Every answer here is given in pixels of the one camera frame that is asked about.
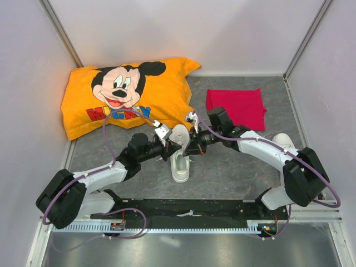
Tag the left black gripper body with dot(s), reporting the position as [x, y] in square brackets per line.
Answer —
[156, 148]

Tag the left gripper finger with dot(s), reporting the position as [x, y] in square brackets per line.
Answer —
[173, 146]
[168, 153]

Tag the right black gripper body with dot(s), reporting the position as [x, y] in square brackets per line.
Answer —
[204, 138]

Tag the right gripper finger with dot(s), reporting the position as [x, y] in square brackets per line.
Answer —
[186, 139]
[191, 149]

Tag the white sneaker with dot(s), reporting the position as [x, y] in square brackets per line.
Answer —
[284, 141]
[180, 164]

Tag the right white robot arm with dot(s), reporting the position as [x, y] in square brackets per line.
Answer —
[303, 177]

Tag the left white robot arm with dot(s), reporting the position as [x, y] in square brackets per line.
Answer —
[70, 195]

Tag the red folded cloth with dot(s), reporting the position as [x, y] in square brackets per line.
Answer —
[244, 107]

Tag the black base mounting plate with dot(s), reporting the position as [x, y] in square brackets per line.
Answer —
[185, 212]

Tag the orange Mickey Mouse pillow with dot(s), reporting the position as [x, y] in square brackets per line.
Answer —
[127, 95]

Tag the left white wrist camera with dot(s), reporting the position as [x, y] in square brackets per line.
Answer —
[162, 131]

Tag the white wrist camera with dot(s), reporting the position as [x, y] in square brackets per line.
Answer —
[162, 131]
[192, 118]

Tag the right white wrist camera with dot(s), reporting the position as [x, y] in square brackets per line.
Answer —
[192, 118]

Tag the grey slotted cable duct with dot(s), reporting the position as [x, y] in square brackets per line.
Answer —
[110, 227]

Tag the aluminium rail frame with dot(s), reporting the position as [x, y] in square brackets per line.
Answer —
[310, 236]

